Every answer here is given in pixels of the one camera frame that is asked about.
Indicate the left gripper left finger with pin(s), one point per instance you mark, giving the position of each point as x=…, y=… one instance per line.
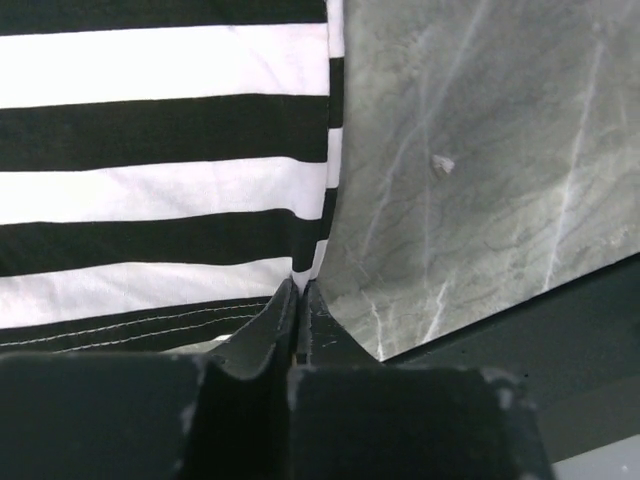
x=215, y=415

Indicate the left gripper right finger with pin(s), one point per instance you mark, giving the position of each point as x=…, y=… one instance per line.
x=353, y=417

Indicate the black white striped tank top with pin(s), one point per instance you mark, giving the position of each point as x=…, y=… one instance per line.
x=165, y=166

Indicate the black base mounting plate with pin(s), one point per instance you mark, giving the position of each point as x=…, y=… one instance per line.
x=576, y=347

